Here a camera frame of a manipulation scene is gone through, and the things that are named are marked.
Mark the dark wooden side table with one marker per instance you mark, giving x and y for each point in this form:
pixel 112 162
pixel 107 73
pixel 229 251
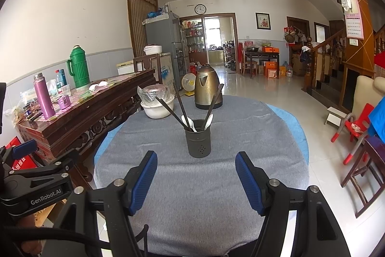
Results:
pixel 261 56

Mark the grey refrigerator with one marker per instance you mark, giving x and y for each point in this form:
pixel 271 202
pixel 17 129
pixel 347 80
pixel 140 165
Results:
pixel 162 34

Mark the round wall clock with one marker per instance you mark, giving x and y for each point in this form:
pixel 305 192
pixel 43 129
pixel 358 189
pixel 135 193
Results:
pixel 200 9

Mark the white step stool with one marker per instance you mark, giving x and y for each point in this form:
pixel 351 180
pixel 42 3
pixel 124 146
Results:
pixel 335 117

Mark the green thermos flask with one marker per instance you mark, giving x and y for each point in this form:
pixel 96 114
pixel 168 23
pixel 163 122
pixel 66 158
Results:
pixel 79 67

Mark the framed wall picture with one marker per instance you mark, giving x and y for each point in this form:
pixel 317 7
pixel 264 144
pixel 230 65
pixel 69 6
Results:
pixel 263 21

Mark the red child chair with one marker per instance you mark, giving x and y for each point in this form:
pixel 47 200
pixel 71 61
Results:
pixel 358 124

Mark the water jug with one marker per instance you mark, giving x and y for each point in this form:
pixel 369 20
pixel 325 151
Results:
pixel 289 71

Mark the light blue tablecloth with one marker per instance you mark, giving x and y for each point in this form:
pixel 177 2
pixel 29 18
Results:
pixel 288 121

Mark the purple mug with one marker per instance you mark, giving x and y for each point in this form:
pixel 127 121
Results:
pixel 63 102

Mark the white chest freezer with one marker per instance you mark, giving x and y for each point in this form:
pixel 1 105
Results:
pixel 124 68

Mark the bronze electric kettle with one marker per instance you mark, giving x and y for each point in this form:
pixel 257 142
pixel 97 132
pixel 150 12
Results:
pixel 207 88

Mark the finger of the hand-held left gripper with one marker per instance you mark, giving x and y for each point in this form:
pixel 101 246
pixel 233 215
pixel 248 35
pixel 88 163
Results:
pixel 25 147
pixel 57 162

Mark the purple vacuum bottle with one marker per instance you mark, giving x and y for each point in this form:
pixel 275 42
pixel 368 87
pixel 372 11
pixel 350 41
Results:
pixel 44 94

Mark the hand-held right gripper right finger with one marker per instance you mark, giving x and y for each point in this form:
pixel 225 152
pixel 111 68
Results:
pixel 249 181

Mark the white and yellow fan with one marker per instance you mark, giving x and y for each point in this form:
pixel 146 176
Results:
pixel 189 84

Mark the cream armchair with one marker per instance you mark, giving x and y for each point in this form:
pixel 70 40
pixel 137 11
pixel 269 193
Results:
pixel 365 94

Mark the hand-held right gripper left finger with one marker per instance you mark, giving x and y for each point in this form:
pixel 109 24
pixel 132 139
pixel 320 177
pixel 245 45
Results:
pixel 144 181

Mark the wooden chair with slatted back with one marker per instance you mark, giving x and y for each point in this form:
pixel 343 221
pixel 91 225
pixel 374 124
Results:
pixel 147 62

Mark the white ceramic spoon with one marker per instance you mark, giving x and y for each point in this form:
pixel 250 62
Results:
pixel 209 120
pixel 187 122

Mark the orange box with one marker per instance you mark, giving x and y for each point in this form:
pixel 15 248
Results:
pixel 270 49

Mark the red bag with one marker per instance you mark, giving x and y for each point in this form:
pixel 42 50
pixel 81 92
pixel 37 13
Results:
pixel 21 154

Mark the pink wall calendar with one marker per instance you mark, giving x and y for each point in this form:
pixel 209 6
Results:
pixel 354 25

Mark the carved dark wooden sideboard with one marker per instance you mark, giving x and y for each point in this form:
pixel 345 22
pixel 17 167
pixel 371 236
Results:
pixel 90 112

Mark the blue cloth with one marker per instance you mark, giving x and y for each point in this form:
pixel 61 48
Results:
pixel 378 121

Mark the white plastic bowl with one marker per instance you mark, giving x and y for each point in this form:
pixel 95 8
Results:
pixel 156 113

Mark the wooden stair railing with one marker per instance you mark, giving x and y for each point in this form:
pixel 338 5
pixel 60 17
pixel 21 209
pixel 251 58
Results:
pixel 326 43

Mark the white rice cooker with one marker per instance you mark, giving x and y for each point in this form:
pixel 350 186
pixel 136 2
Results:
pixel 152 50

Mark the shelf with bottles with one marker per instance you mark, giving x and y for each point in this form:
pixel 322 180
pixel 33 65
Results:
pixel 194 40

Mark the red-capped white bottle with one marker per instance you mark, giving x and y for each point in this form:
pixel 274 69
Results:
pixel 58 81

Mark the dark wooden chair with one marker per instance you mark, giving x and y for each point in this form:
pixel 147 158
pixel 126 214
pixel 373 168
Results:
pixel 373 151

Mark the grey metal utensil holder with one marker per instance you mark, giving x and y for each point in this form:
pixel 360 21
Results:
pixel 198 142

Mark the grey tablecloth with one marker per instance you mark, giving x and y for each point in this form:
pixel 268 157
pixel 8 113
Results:
pixel 195 199

